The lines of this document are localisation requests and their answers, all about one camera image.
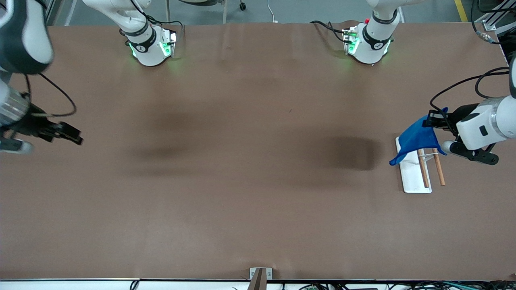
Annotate black right base cables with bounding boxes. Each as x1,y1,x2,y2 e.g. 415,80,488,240
119,10,185,45

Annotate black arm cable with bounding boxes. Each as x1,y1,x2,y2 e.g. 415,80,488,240
24,72,77,118
429,66,512,121

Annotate black cable bundle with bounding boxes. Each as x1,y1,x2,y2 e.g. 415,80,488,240
282,281,516,290

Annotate white towel rack wooden bars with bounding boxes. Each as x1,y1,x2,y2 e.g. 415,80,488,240
395,137,446,194

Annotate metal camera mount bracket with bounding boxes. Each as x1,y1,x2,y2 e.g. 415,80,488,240
247,267,273,290

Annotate black base cables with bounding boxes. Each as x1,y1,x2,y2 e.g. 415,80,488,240
119,10,185,45
310,20,351,44

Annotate office chair base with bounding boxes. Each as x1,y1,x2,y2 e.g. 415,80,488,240
165,0,247,24

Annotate white table frame edge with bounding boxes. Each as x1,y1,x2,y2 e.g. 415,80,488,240
0,279,516,290

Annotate left base connector block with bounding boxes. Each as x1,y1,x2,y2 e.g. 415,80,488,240
343,25,360,55

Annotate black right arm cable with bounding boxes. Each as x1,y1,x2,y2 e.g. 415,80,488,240
24,72,77,118

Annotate aluminium frame profile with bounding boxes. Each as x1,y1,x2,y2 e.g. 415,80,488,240
482,0,516,31

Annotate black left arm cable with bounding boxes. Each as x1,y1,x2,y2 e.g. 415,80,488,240
429,66,512,121

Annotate right base connector block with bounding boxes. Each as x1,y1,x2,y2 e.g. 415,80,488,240
160,28,178,58

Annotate black left base cables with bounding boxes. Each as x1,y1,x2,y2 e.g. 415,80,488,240
310,20,351,44

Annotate brown paper table cover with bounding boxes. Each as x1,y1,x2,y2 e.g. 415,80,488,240
0,22,516,281

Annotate base connector block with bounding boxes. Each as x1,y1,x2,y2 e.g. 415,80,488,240
343,25,360,55
160,28,178,58

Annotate blue cloth towel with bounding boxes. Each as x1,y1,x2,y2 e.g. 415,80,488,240
389,107,449,166

